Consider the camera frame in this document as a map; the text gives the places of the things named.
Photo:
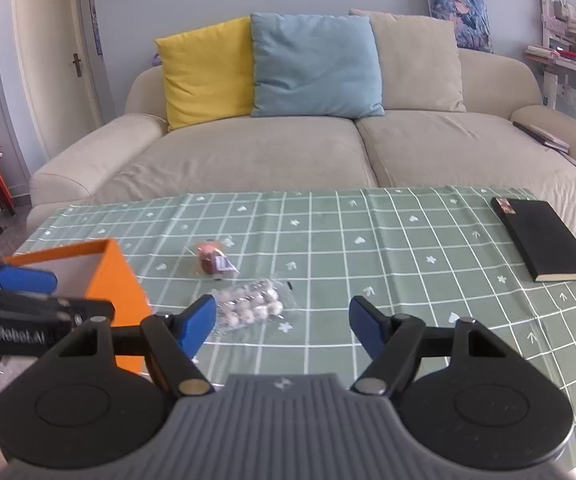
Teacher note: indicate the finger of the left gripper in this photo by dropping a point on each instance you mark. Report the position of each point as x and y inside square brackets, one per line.
[40, 308]
[20, 279]

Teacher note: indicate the light blue cushion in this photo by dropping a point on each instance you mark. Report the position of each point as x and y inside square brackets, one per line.
[315, 65]

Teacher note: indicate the green checkered tablecloth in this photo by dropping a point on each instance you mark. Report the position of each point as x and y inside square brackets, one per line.
[436, 253]

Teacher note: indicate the orange storage box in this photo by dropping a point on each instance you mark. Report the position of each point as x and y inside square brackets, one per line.
[93, 270]

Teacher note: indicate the beige sofa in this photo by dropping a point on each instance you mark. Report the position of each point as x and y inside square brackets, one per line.
[137, 157]

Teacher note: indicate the clear bag of white balls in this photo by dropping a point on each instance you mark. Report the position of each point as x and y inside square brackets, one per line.
[252, 303]

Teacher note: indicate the white door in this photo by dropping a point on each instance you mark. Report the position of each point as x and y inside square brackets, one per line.
[56, 73]

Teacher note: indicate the anime print cushion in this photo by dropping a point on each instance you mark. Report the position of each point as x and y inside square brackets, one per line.
[470, 20]

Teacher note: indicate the small pink brown candy packet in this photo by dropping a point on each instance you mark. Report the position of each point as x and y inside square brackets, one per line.
[211, 260]

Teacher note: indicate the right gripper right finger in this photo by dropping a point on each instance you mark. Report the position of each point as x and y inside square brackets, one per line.
[396, 346]

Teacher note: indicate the black notebook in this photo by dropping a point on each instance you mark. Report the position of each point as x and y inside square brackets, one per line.
[546, 245]

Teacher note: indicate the beige cushion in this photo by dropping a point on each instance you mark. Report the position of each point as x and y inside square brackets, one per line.
[419, 61]

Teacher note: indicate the white bookshelf with books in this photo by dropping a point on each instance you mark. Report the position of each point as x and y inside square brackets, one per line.
[555, 56]

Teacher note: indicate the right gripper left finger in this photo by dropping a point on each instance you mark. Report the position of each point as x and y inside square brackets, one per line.
[168, 343]

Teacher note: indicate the yellow cushion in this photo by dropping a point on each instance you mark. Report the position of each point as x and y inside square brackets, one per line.
[208, 73]

